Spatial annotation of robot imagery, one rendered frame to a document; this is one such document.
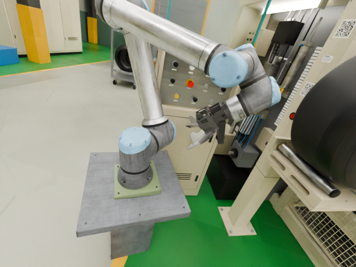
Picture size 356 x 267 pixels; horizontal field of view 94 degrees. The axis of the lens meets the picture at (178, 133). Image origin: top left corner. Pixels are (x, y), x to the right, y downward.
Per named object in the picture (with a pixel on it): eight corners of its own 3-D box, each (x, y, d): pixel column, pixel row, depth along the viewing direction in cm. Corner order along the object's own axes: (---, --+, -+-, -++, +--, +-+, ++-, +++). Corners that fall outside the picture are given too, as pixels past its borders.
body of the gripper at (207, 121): (194, 112, 67) (221, 97, 62) (204, 126, 71) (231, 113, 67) (195, 123, 61) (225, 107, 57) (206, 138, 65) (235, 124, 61)
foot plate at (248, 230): (217, 207, 162) (218, 205, 161) (241, 207, 168) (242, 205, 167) (228, 236, 139) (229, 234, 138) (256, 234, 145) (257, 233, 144)
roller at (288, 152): (275, 148, 100) (279, 142, 97) (282, 149, 101) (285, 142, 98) (328, 198, 70) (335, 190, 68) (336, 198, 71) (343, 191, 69)
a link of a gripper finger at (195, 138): (179, 141, 62) (196, 124, 64) (188, 151, 65) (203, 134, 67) (184, 144, 59) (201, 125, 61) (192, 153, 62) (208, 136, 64)
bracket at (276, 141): (266, 149, 102) (273, 135, 97) (317, 153, 111) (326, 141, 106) (269, 152, 99) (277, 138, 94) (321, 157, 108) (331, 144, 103)
